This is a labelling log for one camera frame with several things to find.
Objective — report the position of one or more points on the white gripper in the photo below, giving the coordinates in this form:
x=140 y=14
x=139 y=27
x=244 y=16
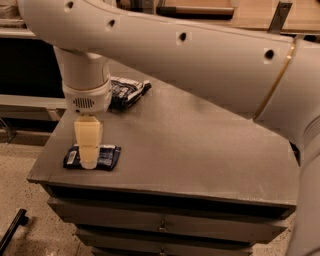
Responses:
x=88 y=100

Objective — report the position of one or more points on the blue rxbar blueberry wrapper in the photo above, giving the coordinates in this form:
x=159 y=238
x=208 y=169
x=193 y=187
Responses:
x=107 y=160

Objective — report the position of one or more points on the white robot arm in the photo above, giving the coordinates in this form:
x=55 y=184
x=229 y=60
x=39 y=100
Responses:
x=270 y=79

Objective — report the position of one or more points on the dark blue snack bag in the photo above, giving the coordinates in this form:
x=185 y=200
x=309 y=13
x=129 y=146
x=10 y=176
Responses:
x=126 y=92

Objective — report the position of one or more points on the grey low bench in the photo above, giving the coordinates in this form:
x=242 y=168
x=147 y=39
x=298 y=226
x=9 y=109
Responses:
x=33 y=108

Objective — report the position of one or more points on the black leg at left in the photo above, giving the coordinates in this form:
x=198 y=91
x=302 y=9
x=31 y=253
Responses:
x=19 y=220

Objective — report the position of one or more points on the grey drawer cabinet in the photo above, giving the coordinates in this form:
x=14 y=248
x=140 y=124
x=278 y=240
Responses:
x=192 y=180

